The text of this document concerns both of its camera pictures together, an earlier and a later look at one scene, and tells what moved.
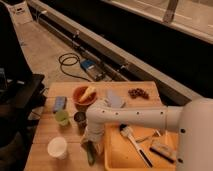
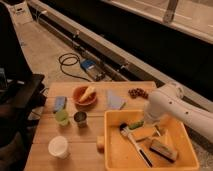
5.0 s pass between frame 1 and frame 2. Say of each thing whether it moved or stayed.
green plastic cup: stayed
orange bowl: stayed
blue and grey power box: stayed
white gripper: moved
